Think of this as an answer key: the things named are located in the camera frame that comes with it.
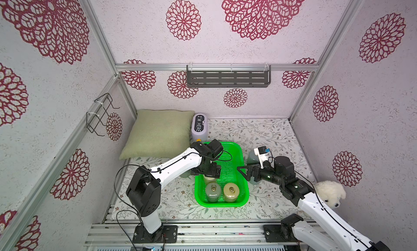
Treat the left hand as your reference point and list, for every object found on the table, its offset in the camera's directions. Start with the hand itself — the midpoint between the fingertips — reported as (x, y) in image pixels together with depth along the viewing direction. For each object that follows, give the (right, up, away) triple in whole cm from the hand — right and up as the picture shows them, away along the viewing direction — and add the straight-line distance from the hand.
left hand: (208, 175), depth 82 cm
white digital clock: (-5, +26, +22) cm, 34 cm away
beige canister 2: (+11, -7, -4) cm, 14 cm away
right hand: (+16, +6, -6) cm, 18 cm away
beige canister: (+1, -2, 0) cm, 2 cm away
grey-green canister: (+2, -7, -4) cm, 8 cm away
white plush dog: (+50, -3, -15) cm, 53 cm away
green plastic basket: (+15, +7, +16) cm, 23 cm away
